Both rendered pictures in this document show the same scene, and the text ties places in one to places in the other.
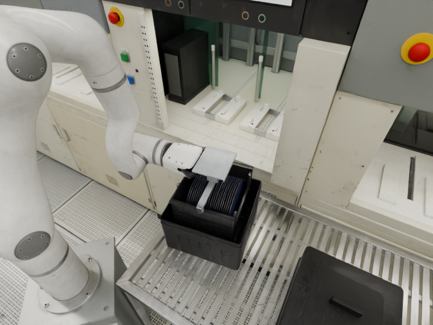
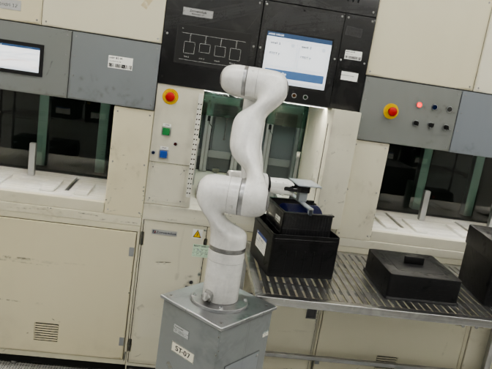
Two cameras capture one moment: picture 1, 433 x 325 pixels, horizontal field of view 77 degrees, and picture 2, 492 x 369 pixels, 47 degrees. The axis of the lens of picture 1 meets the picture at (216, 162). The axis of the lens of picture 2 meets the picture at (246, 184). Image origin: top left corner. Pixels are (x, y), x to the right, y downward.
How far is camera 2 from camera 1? 185 cm
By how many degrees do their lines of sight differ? 44
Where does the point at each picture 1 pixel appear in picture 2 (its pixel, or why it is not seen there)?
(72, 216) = not seen: outside the picture
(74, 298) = (236, 302)
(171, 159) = (278, 181)
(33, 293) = (195, 309)
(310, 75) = (343, 127)
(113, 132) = not seen: hidden behind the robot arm
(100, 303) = (258, 304)
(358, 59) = (364, 118)
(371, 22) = (367, 98)
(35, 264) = (243, 237)
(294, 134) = (334, 173)
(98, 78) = not seen: hidden behind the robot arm
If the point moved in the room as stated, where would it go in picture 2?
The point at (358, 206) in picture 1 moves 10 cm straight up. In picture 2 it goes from (378, 233) to (382, 212)
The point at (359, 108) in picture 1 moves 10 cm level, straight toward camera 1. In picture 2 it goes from (367, 149) to (373, 153)
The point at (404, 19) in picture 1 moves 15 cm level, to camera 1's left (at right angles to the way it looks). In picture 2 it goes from (381, 97) to (357, 94)
